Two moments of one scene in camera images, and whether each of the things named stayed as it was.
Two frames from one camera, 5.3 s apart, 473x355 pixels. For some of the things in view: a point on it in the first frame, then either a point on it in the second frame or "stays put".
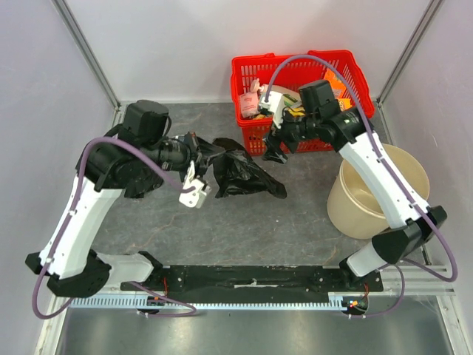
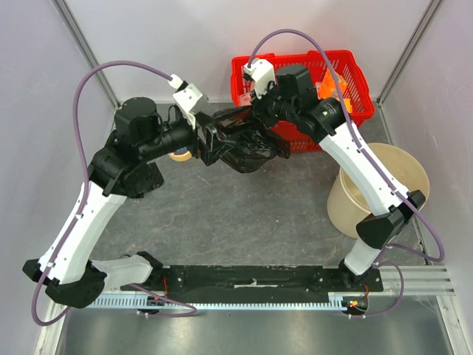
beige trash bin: x=354 y=211 stays put
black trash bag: x=235 y=171 -> x=256 y=144
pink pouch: x=249 y=103 stays put
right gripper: x=282 y=133 -> x=261 y=108
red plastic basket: x=253 y=76 stays put
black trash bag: x=143 y=184 stays put
